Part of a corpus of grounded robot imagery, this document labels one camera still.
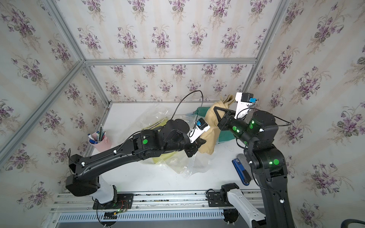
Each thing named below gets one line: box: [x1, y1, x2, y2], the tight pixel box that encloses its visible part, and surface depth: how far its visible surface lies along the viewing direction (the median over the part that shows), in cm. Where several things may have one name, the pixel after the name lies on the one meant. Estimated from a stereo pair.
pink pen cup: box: [88, 132, 113, 153], surface depth 88 cm
